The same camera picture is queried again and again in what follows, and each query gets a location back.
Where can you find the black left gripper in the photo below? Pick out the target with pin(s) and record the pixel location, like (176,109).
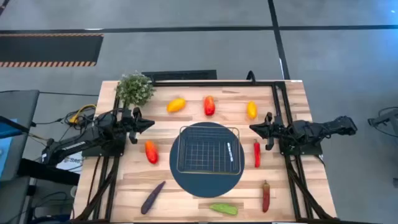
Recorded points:
(129,123)

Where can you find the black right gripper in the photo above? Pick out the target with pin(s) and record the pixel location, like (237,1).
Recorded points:
(273,129)

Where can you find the bright red chili pepper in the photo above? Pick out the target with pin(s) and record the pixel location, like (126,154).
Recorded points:
(257,155)

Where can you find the red and yellow mango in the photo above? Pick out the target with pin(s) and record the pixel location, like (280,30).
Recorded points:
(151,152)

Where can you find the orange-yellow mango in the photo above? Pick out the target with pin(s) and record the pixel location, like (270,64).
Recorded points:
(176,105)

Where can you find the dark red pepper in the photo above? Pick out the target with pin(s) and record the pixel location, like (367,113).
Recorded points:
(266,197)

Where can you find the dark purple eggplant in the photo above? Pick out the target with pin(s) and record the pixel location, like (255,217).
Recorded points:
(152,198)

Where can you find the green pepper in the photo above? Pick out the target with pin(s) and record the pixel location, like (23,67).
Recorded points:
(224,209)

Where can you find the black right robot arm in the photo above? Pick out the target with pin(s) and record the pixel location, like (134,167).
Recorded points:
(326,126)

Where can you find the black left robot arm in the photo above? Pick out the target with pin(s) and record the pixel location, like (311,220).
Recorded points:
(77,144)

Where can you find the white basket tag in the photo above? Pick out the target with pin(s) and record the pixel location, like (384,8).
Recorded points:
(230,152)

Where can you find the potted green plant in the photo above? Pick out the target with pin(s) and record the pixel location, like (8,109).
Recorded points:
(135,88)

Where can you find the round blue woven placemat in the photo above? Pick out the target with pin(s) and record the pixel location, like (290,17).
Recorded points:
(205,186)

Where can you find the white printed paper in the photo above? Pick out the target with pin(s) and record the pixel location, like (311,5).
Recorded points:
(73,162)

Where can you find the black beam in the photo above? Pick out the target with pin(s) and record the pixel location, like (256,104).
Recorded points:
(46,172)

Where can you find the black hazard-striped floor mat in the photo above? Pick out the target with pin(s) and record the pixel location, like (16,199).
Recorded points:
(49,49)

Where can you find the grey stand foot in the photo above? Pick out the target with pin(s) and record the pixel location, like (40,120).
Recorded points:
(385,119)

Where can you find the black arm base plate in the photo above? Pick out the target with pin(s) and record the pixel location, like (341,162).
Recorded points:
(99,152)
(311,150)

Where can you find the black arched bracket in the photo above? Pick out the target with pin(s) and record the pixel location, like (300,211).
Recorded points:
(251,71)

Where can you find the black metal table frame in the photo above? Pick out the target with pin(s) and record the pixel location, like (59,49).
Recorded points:
(217,83)

